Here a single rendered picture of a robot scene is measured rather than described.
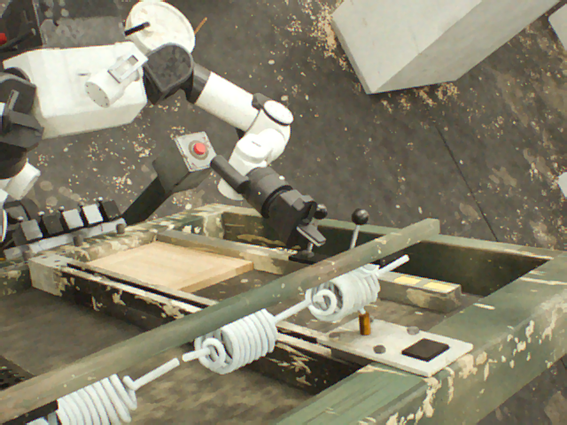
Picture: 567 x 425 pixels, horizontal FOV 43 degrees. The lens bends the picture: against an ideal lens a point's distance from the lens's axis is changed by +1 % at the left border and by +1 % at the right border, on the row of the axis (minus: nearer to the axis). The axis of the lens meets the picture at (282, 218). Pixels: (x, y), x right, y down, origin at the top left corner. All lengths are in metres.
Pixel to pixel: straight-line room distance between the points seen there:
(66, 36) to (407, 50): 2.77
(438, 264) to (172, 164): 0.93
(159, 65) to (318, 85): 2.50
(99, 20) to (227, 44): 2.29
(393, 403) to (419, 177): 3.50
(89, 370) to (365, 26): 3.79
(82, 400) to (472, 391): 0.50
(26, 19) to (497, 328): 1.13
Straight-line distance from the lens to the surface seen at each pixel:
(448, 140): 4.70
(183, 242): 1.93
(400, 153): 4.31
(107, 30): 1.67
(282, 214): 1.45
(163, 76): 1.71
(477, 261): 1.60
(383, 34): 4.24
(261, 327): 0.83
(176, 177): 2.21
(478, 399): 1.01
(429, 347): 0.97
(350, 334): 1.03
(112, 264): 1.89
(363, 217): 1.53
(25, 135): 1.21
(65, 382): 0.66
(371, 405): 0.86
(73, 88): 1.60
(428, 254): 1.67
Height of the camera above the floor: 2.59
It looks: 48 degrees down
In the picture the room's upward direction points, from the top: 53 degrees clockwise
